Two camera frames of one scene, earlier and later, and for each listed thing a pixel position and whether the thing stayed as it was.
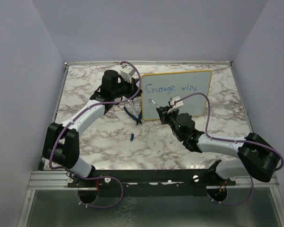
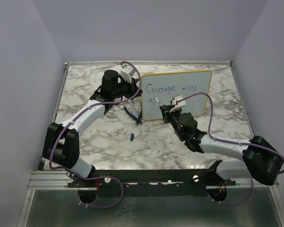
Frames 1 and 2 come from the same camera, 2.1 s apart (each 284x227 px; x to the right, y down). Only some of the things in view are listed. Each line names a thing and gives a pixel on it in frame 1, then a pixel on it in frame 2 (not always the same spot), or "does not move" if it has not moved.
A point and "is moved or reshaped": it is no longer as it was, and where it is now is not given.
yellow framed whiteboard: [158, 89] does not move
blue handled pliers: [137, 119] does not move
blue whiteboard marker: [154, 103] is moved or reshaped
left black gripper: [133, 87] does not move
